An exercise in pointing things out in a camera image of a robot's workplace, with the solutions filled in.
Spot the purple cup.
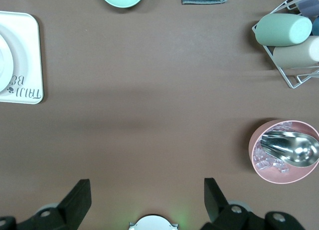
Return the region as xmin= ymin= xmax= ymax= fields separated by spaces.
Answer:
xmin=298 ymin=0 xmax=319 ymax=17

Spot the shiny metal scoop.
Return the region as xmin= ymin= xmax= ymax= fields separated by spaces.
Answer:
xmin=260 ymin=130 xmax=319 ymax=168

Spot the pink bowl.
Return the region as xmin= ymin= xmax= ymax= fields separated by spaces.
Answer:
xmin=248 ymin=119 xmax=319 ymax=185

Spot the mint green cup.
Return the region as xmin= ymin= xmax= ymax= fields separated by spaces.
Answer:
xmin=254 ymin=13 xmax=313 ymax=47

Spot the cream bear print tray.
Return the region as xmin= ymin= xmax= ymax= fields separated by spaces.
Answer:
xmin=0 ymin=11 xmax=44 ymax=105

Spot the white wire cup rack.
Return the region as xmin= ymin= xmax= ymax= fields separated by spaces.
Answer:
xmin=251 ymin=0 xmax=319 ymax=89

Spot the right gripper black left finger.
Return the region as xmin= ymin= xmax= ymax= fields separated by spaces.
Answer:
xmin=16 ymin=179 xmax=92 ymax=230

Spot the dark blue cup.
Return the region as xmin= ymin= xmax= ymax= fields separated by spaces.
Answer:
xmin=310 ymin=15 xmax=319 ymax=37

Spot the pale lavender round plate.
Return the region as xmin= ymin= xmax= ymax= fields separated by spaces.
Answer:
xmin=0 ymin=34 xmax=14 ymax=93

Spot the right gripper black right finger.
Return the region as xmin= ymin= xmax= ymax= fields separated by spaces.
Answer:
xmin=200 ymin=177 xmax=304 ymax=230

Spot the beige cup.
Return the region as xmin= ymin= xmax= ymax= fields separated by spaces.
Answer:
xmin=272 ymin=35 xmax=319 ymax=69

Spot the clear ice cube pile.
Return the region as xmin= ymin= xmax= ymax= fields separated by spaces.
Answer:
xmin=253 ymin=121 xmax=294 ymax=175

